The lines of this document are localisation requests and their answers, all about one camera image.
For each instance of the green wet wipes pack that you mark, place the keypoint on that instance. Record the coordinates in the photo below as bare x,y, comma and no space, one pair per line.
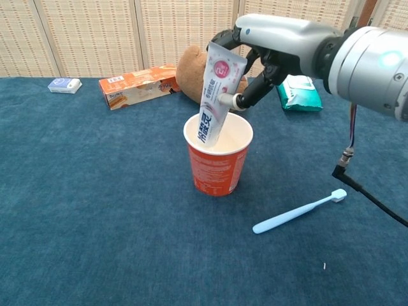
299,99

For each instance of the red paper cup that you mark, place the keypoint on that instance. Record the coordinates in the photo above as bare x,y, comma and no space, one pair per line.
213,172

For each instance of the orange biscuit box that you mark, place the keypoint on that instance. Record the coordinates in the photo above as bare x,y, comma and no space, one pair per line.
137,89

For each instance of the bamboo folding screen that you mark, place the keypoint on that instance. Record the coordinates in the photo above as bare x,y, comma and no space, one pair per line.
95,32
392,12

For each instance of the light blue toothbrush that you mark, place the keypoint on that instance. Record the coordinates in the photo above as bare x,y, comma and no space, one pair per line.
287,216

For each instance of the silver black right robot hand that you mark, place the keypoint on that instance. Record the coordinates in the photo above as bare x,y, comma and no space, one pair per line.
280,38

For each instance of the brown capybara plush toy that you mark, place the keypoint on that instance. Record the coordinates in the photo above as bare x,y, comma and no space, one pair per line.
191,73

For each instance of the white pink toothpaste tube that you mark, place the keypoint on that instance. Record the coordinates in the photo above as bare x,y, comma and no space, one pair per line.
213,86

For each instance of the small blue white box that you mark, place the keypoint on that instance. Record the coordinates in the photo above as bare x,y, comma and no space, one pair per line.
63,85

